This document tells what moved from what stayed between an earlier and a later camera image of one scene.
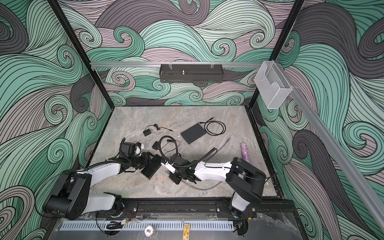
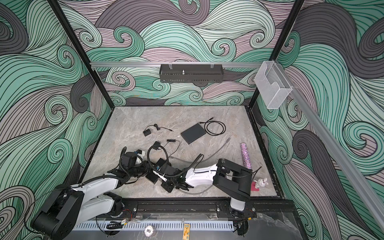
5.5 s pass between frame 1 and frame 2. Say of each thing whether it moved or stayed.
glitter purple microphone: stayed
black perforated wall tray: stayed
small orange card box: stayed
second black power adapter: stayed
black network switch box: moved
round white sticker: stayed
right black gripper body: moved
